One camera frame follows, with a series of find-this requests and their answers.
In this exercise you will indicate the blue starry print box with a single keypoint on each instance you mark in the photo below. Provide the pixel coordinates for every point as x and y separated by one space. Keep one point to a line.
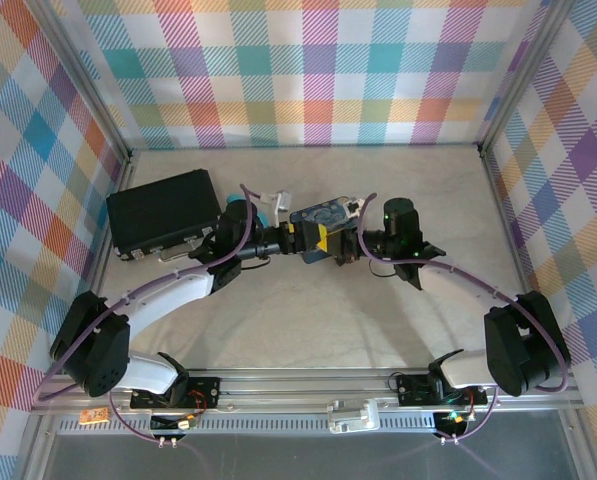
323 214

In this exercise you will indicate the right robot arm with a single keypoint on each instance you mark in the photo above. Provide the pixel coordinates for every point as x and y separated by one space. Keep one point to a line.
458 282

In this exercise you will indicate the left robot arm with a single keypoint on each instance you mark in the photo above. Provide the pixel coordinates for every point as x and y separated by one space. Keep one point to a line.
168 295

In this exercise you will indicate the black hard case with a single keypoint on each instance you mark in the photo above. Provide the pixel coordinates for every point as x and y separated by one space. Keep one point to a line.
158 215

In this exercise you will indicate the perforated metal strip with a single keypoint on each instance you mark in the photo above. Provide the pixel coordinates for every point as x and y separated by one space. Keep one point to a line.
258 425

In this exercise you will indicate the grey metal panel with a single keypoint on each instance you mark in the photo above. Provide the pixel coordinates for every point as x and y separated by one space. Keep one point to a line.
303 460

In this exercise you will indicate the orange tag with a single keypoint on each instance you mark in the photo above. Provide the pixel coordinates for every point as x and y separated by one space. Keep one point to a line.
94 415

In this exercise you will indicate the aluminium side rail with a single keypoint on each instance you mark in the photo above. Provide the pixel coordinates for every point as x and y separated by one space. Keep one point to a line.
509 225
97 272

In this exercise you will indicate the aluminium front rail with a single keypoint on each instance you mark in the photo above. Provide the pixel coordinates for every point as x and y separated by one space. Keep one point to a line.
288 387

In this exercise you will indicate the silver metal bracket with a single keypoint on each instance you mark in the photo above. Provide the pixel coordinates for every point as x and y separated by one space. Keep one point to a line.
350 415

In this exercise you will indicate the aluminium frame post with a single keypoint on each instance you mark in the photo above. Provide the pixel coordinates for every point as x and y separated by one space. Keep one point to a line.
520 75
89 82

